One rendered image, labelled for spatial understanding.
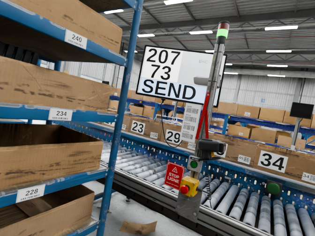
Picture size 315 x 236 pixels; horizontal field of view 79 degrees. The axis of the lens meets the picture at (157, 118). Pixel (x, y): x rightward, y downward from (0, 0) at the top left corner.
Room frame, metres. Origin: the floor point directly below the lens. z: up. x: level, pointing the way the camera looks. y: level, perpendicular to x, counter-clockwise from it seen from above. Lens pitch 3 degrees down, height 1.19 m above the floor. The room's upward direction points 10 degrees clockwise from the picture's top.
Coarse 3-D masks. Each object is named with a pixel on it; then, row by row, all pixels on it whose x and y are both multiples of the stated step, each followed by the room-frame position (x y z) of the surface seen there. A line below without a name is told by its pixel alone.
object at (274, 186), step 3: (270, 183) 1.21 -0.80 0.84; (273, 183) 1.21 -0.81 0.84; (267, 186) 1.22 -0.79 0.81; (270, 186) 1.21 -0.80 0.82; (273, 186) 1.20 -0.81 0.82; (276, 186) 1.19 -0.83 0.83; (270, 189) 1.21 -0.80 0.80; (273, 189) 1.20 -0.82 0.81; (276, 189) 1.19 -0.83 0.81; (279, 189) 1.19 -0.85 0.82; (270, 192) 1.21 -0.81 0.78; (273, 192) 1.20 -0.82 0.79; (276, 192) 1.19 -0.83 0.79
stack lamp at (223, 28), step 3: (219, 24) 0.95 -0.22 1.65; (222, 24) 0.94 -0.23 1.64; (225, 24) 0.93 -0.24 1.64; (228, 24) 0.94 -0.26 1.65; (219, 27) 0.95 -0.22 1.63; (222, 27) 0.94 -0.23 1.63; (225, 27) 0.93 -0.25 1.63; (228, 27) 0.94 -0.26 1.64; (219, 30) 0.94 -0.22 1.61; (222, 30) 0.94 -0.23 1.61; (225, 30) 0.94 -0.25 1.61; (219, 33) 0.94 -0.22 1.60; (222, 33) 0.94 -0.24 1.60; (225, 33) 0.94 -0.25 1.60; (225, 36) 0.94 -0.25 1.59
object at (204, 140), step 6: (198, 144) 0.89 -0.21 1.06; (204, 144) 0.87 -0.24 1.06; (210, 144) 0.85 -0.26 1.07; (216, 144) 0.84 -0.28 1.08; (222, 144) 0.83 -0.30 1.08; (204, 150) 0.87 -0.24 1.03; (210, 150) 0.85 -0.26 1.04; (216, 150) 0.84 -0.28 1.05; (222, 150) 0.83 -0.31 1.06; (204, 156) 0.88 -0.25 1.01; (210, 156) 0.87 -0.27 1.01
